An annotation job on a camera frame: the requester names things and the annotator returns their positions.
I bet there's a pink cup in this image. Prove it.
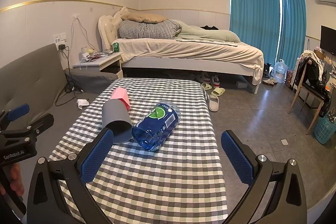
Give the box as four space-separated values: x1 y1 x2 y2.
111 87 130 111

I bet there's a blue plastic bottle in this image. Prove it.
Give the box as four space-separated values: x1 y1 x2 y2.
131 101 181 152

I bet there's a grey cup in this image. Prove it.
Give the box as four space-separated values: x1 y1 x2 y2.
102 99 132 145

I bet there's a white bed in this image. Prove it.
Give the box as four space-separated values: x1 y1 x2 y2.
98 7 264 94

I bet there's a wide teal curtain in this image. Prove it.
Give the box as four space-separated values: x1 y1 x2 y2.
229 0 280 69

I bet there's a crumpled white tissue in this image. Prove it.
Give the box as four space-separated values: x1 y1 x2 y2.
76 99 90 110

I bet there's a white cable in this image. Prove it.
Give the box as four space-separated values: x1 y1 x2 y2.
72 17 98 51

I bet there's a white slipper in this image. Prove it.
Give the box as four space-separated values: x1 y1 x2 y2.
208 94 219 112

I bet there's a pale green blanket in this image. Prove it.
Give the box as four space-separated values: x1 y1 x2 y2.
175 25 240 44

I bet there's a black jacket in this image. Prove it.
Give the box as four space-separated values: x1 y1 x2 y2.
293 51 332 117

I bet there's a person's left hand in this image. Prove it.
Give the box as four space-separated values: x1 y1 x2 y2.
0 163 25 197

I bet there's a wooden chair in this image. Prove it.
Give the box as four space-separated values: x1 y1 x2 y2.
287 56 328 135

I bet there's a checkered quilt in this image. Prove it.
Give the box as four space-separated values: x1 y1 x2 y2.
118 20 183 40

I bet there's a blue laundry basket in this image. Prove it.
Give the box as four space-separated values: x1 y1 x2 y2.
314 115 336 145

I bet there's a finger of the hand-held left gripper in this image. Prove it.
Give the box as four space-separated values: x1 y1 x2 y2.
0 113 54 144
0 104 30 132

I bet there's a grey white checkered tablecloth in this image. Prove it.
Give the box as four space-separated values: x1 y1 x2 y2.
49 78 223 224

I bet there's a black cable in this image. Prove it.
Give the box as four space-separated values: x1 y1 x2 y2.
55 46 85 107

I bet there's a beige bed sheet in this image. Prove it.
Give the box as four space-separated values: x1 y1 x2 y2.
112 38 264 73

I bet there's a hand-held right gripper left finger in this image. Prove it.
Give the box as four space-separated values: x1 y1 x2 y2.
26 127 116 224

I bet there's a grey sofa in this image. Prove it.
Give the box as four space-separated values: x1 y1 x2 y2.
0 43 118 132

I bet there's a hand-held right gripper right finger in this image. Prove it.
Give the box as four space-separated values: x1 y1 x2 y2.
221 130 307 224

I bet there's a white nightstand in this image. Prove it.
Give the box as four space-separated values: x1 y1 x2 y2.
72 51 124 79

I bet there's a narrow teal curtain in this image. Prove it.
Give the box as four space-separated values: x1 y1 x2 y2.
279 0 307 67

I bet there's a patterned bag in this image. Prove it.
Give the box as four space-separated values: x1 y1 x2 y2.
286 70 296 88

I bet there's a black television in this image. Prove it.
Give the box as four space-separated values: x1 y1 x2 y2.
320 25 336 55

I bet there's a clear water jug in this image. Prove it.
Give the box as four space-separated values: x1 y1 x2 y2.
273 59 289 83

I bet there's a tan pillow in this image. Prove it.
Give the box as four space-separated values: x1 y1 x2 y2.
120 13 168 24

